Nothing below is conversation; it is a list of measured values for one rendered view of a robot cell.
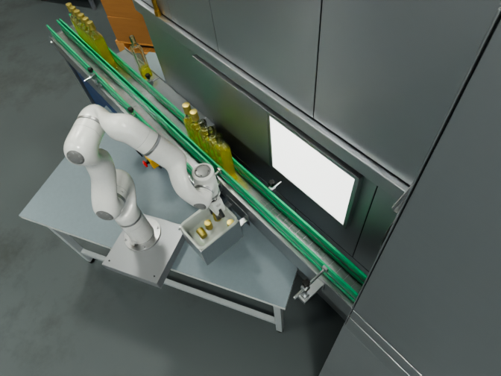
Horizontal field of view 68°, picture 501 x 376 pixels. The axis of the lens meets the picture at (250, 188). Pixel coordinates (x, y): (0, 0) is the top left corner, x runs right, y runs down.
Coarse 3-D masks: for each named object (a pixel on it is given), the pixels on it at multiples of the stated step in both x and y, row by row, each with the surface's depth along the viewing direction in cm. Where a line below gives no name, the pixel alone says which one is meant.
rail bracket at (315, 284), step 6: (324, 270) 137; (318, 276) 136; (306, 282) 130; (312, 282) 135; (318, 282) 145; (300, 288) 135; (306, 288) 133; (312, 288) 143; (318, 288) 143; (300, 294) 141; (306, 294) 140; (312, 294) 142; (300, 300) 143; (306, 300) 141
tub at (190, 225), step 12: (192, 216) 169; (204, 216) 174; (228, 216) 172; (180, 228) 166; (192, 228) 173; (204, 228) 173; (216, 228) 172; (228, 228) 163; (192, 240) 162; (204, 240) 169
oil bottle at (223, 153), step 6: (216, 144) 158; (228, 144) 160; (216, 150) 159; (222, 150) 158; (228, 150) 160; (216, 156) 164; (222, 156) 160; (228, 156) 163; (222, 162) 163; (228, 162) 166; (222, 168) 168; (228, 168) 169
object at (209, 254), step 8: (232, 200) 175; (232, 208) 184; (240, 208) 172; (240, 216) 181; (248, 216) 171; (240, 224) 174; (248, 224) 178; (232, 232) 168; (240, 232) 174; (216, 240) 163; (224, 240) 168; (232, 240) 174; (208, 248) 162; (216, 248) 168; (224, 248) 174; (200, 256) 172; (208, 256) 167; (216, 256) 173; (208, 264) 172
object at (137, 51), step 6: (132, 36) 201; (132, 42) 201; (132, 48) 203; (138, 48) 204; (138, 54) 206; (144, 54) 208; (138, 60) 208; (144, 60) 211; (138, 66) 214; (144, 66) 213; (144, 72) 216; (150, 72) 218; (144, 78) 219
